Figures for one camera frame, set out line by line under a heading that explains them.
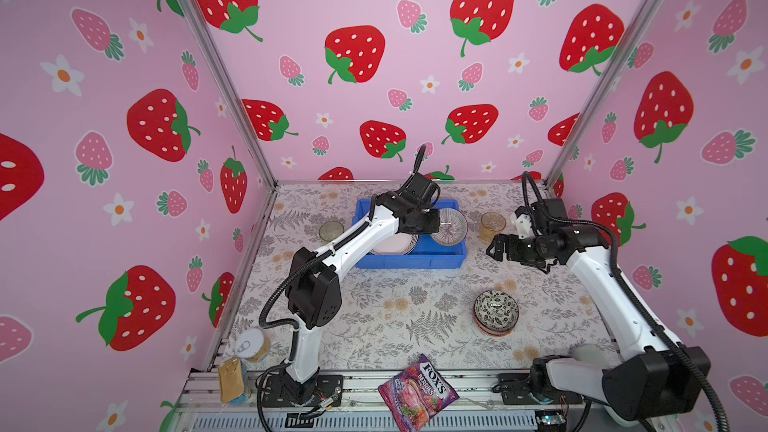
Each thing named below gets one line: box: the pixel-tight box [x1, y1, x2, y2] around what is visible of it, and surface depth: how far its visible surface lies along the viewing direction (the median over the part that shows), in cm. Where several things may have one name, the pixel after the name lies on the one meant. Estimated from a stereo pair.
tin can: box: [234, 328, 271, 363], surface depth 78 cm
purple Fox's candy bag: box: [378, 353, 460, 432], surface depth 73 cm
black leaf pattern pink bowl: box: [472, 289, 520, 337], surface depth 84 cm
